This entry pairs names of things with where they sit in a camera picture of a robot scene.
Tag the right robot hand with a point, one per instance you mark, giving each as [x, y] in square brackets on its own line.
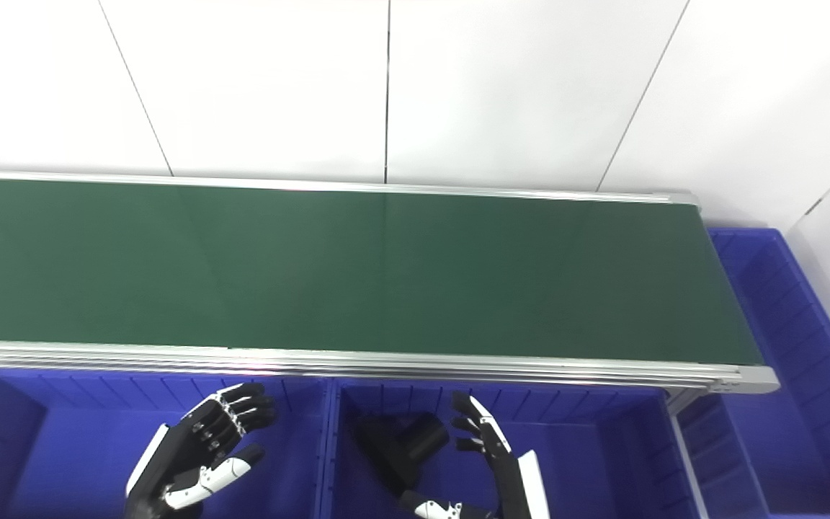
[505, 468]

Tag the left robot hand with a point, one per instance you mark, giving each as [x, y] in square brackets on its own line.
[195, 440]

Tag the blue plastic bin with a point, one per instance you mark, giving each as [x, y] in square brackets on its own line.
[588, 461]
[804, 404]
[76, 447]

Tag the black cylindrical part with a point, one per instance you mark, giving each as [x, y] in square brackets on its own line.
[404, 443]

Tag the green conveyor belt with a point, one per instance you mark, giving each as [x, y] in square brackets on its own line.
[458, 369]
[357, 267]

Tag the aluminium conveyor leg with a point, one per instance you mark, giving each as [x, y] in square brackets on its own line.
[683, 432]

